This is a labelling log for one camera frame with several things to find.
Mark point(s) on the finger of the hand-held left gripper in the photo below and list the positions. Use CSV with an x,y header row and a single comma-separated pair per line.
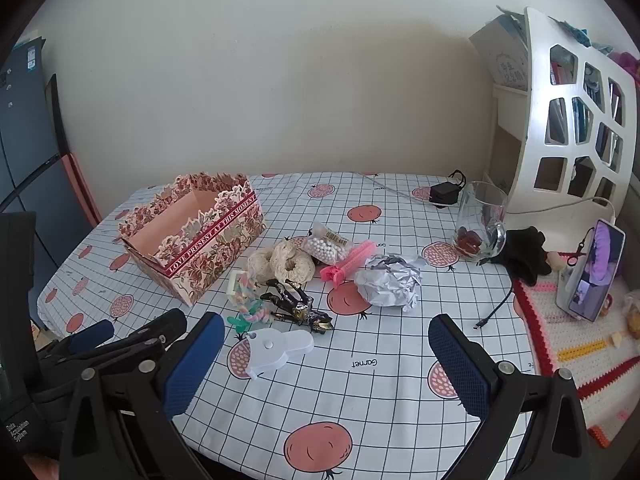
x,y
95,334
160,325

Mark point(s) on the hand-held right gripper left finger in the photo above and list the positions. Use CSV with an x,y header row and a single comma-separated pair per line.
x,y
195,360

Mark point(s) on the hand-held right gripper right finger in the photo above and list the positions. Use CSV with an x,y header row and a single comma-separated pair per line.
x,y
460,365

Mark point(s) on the white rabbit-shaped tape measure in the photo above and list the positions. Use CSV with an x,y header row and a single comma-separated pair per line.
x,y
275,352

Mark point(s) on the small white frame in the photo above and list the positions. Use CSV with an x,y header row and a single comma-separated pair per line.
x,y
233,286

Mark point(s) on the floral paper box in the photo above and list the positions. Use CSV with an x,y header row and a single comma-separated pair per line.
x,y
210,255

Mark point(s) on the white paper ball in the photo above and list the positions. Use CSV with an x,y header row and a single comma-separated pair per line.
x,y
385,285

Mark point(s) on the pink hair clip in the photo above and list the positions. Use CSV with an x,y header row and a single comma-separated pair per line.
x,y
350,262

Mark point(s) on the bag of white beads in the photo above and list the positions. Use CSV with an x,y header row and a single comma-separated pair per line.
x,y
322,249

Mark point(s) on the checked tablecloth desktop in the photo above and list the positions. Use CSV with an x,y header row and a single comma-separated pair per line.
x,y
400,360

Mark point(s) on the crochet mat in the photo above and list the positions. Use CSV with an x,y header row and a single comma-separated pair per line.
x,y
575,330

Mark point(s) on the black glove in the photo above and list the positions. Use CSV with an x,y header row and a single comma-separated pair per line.
x,y
522,255

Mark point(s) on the small beige object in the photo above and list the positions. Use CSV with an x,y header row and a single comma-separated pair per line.
x,y
554,259

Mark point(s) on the black pink board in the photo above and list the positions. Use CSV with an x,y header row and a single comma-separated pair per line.
x,y
75,180

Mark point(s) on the glass mug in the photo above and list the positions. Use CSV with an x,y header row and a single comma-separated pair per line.
x,y
475,210

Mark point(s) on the smartphone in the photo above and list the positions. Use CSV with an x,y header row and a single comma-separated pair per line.
x,y
592,280

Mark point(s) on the black power adapter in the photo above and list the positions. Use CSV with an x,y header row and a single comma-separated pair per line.
x,y
442,192

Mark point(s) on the dark blue refrigerator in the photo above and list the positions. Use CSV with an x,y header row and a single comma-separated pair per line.
x,y
25,135

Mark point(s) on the white cutout shelf panel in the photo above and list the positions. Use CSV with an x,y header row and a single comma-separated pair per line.
x,y
537,125

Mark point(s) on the beige shelf unit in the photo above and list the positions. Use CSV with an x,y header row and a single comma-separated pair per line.
x,y
505,105

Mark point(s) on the grey printed box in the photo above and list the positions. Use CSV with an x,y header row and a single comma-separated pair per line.
x,y
502,50

